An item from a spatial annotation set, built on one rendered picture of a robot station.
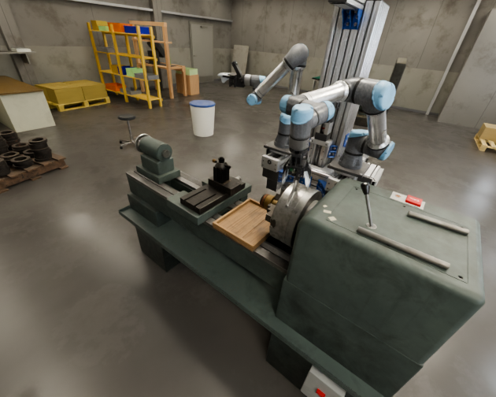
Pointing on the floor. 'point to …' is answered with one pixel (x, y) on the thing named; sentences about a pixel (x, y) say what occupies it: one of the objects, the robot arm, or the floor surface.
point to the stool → (127, 127)
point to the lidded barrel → (202, 117)
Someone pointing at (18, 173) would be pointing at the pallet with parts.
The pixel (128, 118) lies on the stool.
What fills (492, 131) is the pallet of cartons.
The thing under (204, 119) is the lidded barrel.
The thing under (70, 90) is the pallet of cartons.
